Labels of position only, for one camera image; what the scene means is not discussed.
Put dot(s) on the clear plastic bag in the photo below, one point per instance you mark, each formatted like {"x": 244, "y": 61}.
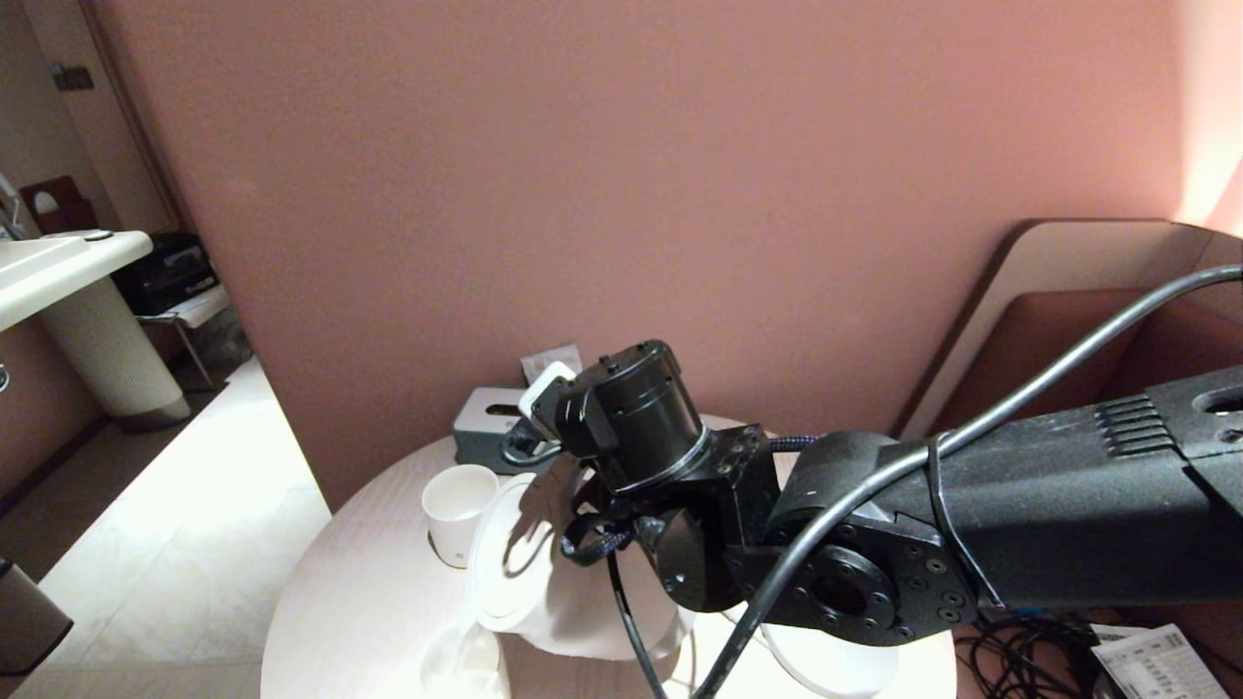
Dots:
{"x": 228, "y": 338}

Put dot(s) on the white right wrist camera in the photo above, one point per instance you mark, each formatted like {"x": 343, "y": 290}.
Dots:
{"x": 546, "y": 388}

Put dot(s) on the white pedestal sink counter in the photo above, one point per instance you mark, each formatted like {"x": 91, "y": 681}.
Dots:
{"x": 107, "y": 349}

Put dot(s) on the brown upholstered sofa bench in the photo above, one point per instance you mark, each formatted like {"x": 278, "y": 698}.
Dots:
{"x": 1068, "y": 291}

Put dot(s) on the grey tissue box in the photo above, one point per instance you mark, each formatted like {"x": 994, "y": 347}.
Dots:
{"x": 481, "y": 432}

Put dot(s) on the brown wooden tissue holder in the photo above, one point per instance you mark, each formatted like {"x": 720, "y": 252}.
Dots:
{"x": 56, "y": 212}

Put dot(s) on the printed paper sheet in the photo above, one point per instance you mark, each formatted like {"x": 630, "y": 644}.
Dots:
{"x": 1160, "y": 665}

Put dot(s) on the dark waste bin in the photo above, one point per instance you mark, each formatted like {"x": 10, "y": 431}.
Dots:
{"x": 24, "y": 621}

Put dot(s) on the black box appliance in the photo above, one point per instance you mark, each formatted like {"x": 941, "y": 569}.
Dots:
{"x": 165, "y": 277}

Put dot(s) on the metal stool with white top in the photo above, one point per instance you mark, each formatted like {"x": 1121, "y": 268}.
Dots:
{"x": 199, "y": 307}

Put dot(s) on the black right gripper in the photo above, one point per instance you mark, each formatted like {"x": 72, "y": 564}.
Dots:
{"x": 641, "y": 417}

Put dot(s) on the white round kettle base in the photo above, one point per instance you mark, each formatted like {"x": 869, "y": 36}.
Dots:
{"x": 835, "y": 670}

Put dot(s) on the dark wall fixture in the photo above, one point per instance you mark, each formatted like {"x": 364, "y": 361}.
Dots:
{"x": 73, "y": 78}

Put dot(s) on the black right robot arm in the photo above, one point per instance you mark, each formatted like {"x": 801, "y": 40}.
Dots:
{"x": 1068, "y": 505}

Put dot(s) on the white electric kettle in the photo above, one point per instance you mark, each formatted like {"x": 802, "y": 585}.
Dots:
{"x": 573, "y": 602}

